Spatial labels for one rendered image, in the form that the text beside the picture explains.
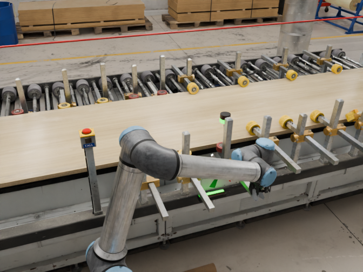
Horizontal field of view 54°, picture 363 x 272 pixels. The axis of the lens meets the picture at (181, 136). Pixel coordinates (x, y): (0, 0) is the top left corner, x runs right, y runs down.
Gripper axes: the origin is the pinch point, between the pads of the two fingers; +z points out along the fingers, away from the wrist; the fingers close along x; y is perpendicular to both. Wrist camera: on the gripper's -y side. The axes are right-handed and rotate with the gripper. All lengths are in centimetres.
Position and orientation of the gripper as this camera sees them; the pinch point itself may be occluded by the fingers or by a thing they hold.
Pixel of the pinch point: (255, 198)
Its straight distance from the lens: 198.6
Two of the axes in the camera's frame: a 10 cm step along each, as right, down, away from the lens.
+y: 3.3, 4.8, -8.1
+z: -0.1, 8.6, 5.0
